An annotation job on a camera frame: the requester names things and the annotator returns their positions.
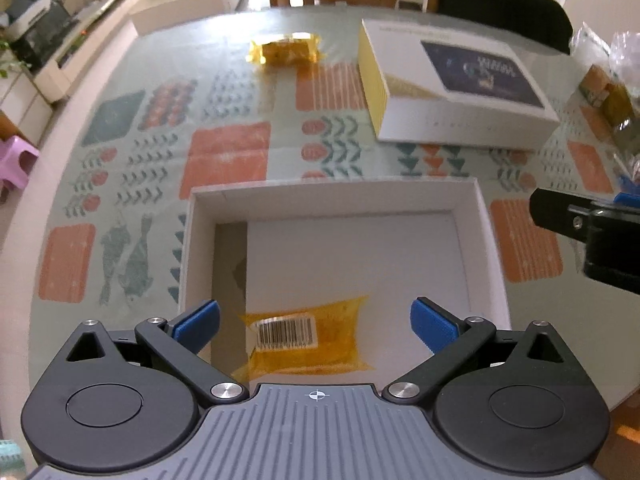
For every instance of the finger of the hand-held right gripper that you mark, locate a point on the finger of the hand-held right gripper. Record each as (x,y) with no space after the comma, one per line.
(560,212)

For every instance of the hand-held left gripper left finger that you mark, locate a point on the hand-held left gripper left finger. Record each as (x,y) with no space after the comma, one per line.
(201,323)

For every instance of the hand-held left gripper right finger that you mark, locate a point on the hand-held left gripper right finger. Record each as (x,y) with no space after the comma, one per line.
(433,326)

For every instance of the yellow barcode snack packet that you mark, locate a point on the yellow barcode snack packet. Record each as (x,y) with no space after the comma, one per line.
(325,345)

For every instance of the white cardboard box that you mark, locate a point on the white cardboard box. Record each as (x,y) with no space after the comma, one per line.
(350,245)

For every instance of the round desktop table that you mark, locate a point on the round desktop table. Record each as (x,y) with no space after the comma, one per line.
(30,220)

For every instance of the pile of small snack packets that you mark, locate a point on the pile of small snack packets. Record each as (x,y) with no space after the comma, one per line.
(617,110)

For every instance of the white and yellow box lid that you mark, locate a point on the white and yellow box lid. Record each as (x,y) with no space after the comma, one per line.
(450,105)

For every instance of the patterned tablecloth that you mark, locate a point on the patterned tablecloth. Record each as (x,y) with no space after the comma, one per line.
(150,170)

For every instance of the clear plastic bag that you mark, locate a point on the clear plastic bag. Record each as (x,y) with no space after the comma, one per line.
(615,50)

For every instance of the black cloth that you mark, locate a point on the black cloth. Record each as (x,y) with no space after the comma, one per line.
(500,2)

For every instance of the purple plastic stool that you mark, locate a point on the purple plastic stool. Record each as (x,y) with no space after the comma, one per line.
(15,157)

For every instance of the gold foil snack packet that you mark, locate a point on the gold foil snack packet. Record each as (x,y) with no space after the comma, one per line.
(286,51)

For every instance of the white low cabinet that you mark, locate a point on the white low cabinet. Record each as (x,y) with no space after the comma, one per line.
(75,40)

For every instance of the long white box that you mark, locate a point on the long white box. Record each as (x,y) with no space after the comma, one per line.
(185,10)

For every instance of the green plant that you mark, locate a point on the green plant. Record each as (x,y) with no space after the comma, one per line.
(11,62)

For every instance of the black appliance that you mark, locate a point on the black appliance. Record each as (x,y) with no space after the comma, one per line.
(42,35)

